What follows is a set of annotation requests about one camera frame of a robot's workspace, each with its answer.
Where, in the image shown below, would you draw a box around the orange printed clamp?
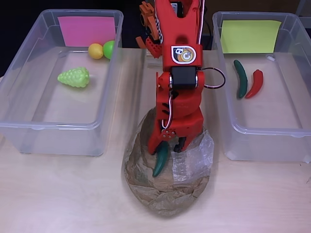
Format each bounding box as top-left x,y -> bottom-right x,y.
135,1 -> 163,59

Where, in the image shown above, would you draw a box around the clear plastic bin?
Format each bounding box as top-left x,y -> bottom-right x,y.
0,9 -> 124,156
212,11 -> 311,163

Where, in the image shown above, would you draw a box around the pink sticky note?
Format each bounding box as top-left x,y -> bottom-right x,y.
57,16 -> 116,48

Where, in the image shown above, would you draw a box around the yellow sticky note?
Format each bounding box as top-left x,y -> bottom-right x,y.
220,19 -> 282,54

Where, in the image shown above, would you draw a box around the white servo cable loop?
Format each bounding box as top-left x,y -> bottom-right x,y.
203,67 -> 227,89

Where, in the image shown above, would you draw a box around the straight dark green toy cucumber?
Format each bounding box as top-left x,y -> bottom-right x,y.
233,60 -> 248,99

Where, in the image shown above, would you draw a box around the wooden base block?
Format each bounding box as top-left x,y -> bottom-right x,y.
146,47 -> 163,70

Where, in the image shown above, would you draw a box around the curved dark green toy cucumber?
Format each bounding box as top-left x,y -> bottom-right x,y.
152,141 -> 170,177

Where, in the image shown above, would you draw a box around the crumpled brown paper bag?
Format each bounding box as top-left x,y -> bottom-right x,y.
123,101 -> 216,218

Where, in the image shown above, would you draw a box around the light green toy grapes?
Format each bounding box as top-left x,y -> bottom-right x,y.
57,67 -> 90,88

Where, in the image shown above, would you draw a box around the red toy chili pepper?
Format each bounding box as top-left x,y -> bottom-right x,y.
245,69 -> 264,99

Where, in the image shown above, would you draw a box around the yellow toy lemon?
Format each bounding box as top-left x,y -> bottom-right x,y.
87,43 -> 104,60

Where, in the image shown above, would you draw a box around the green toy apple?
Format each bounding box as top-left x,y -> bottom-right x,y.
103,40 -> 115,61

